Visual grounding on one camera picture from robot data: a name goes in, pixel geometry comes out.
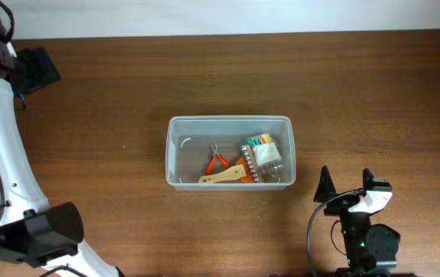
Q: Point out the pack of AA batteries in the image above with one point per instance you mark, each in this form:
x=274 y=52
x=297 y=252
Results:
x=266 y=155

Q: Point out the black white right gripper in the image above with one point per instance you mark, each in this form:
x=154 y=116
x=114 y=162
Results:
x=343 y=206

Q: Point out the clear plastic storage box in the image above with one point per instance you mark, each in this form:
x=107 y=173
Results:
x=189 y=142

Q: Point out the red handled cutting pliers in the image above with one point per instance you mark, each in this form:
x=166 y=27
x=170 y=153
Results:
x=216 y=156

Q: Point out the orange scraper wooden handle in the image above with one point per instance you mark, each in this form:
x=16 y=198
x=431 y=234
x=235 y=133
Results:
x=234 y=173

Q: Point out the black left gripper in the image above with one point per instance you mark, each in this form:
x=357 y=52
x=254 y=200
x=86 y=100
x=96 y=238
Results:
x=35 y=67

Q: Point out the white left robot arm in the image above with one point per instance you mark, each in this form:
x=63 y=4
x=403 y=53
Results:
x=31 y=230

